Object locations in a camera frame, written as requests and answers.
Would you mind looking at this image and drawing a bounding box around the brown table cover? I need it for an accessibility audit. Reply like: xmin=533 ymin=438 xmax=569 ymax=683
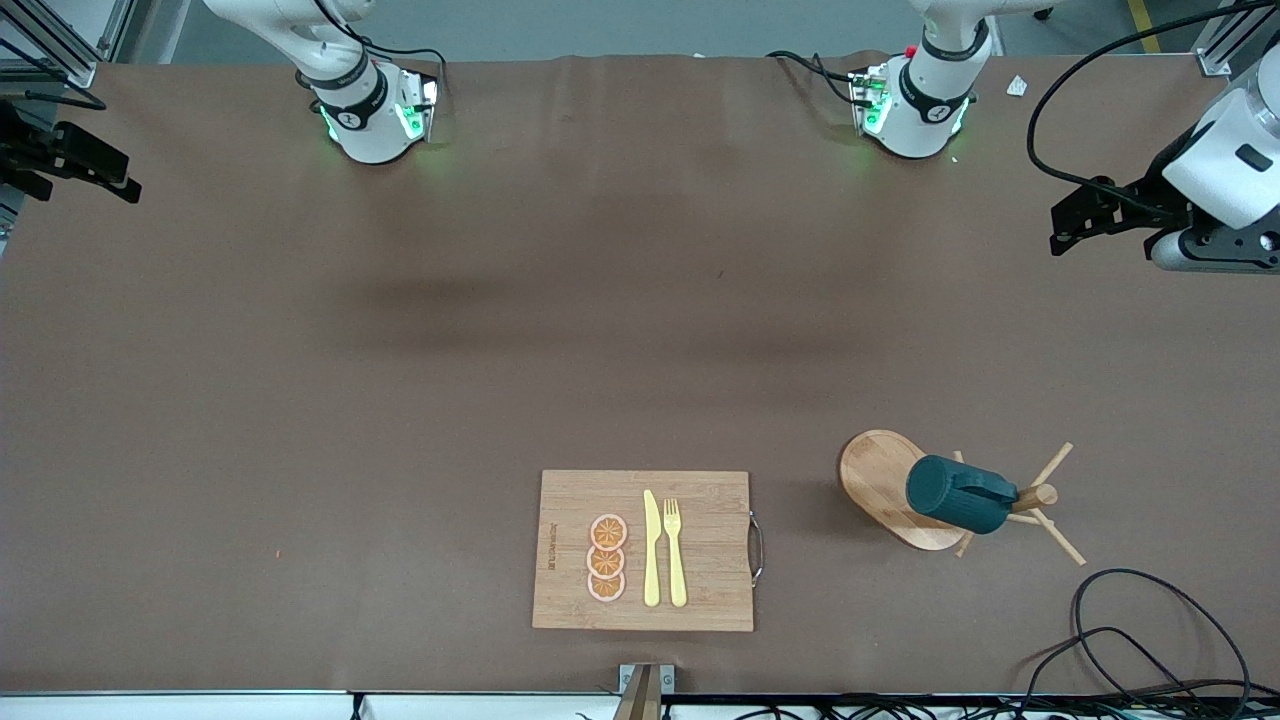
xmin=0 ymin=50 xmax=1280 ymax=697

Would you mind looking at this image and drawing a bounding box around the black arm wrist cable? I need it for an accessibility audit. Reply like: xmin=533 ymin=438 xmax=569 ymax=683
xmin=1027 ymin=0 xmax=1280 ymax=216
xmin=0 ymin=86 xmax=108 ymax=112

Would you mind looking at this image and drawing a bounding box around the yellow plastic knife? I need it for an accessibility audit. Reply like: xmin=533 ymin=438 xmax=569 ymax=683
xmin=642 ymin=489 xmax=663 ymax=609

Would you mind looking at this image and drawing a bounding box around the dark green cup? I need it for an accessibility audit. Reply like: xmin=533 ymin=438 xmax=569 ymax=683
xmin=905 ymin=455 xmax=1019 ymax=536

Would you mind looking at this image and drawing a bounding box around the metal mount bracket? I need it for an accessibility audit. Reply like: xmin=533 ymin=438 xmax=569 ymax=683
xmin=617 ymin=662 xmax=677 ymax=720

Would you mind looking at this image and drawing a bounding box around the black left arm base cable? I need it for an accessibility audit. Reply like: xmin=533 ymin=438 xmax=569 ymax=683
xmin=765 ymin=49 xmax=863 ymax=107

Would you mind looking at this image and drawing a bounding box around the aluminium frame profile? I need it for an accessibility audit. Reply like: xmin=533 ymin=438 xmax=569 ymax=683
xmin=0 ymin=0 xmax=138 ymax=89
xmin=1193 ymin=0 xmax=1280 ymax=78

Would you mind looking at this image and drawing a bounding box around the black left arm wrist cable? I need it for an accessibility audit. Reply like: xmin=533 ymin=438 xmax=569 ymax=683
xmin=1027 ymin=0 xmax=1280 ymax=216

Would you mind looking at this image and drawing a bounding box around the black right arm base cable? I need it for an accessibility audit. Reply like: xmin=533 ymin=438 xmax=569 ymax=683
xmin=312 ymin=0 xmax=449 ymax=97

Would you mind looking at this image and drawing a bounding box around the black right arm wrist cable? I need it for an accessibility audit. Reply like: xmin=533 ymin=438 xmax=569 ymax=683
xmin=0 ymin=86 xmax=108 ymax=112

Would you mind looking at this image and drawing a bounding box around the black arm base cable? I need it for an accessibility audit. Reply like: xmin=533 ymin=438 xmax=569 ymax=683
xmin=765 ymin=49 xmax=863 ymax=107
xmin=312 ymin=0 xmax=449 ymax=97

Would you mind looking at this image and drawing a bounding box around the bamboo cutting board, metal handle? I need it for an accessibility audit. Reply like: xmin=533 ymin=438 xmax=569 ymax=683
xmin=531 ymin=469 xmax=767 ymax=633

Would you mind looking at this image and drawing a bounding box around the wooden mug tree stand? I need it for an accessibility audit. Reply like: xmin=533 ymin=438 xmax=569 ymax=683
xmin=838 ymin=428 xmax=1088 ymax=568

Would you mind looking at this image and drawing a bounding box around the black looped cable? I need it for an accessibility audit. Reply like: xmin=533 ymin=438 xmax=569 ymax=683
xmin=1018 ymin=567 xmax=1253 ymax=720

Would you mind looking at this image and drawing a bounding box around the yellow plastic fork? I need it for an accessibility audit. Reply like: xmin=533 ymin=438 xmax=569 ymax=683
xmin=663 ymin=498 xmax=690 ymax=609

